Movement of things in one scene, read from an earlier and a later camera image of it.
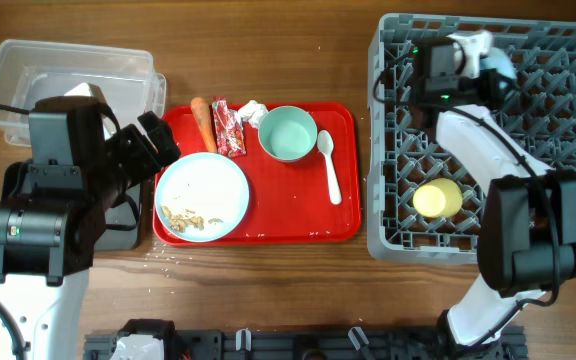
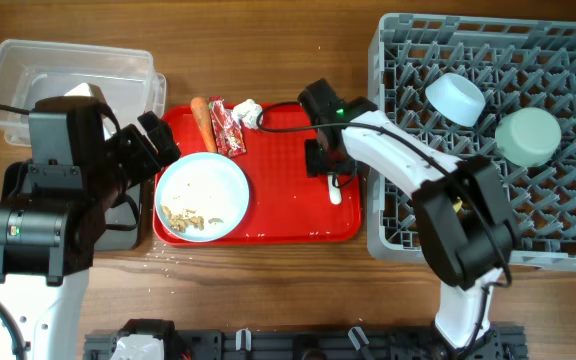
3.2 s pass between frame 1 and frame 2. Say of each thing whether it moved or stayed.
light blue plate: stayed
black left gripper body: stayed
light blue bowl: moved
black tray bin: stayed
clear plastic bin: stayed
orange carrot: stayed
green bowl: moved
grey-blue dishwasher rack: stayed
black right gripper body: moved
